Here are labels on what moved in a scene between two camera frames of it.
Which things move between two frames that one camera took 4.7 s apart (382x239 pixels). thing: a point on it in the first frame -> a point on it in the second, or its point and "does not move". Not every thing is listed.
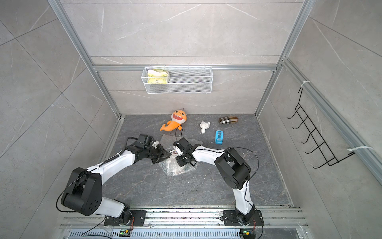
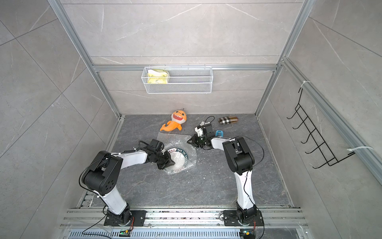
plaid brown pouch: x=228 y=119 does not move
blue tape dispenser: x=219 y=137 does not move
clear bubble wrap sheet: x=170 y=166 does not move
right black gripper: x=181 y=163 -> x=195 y=141
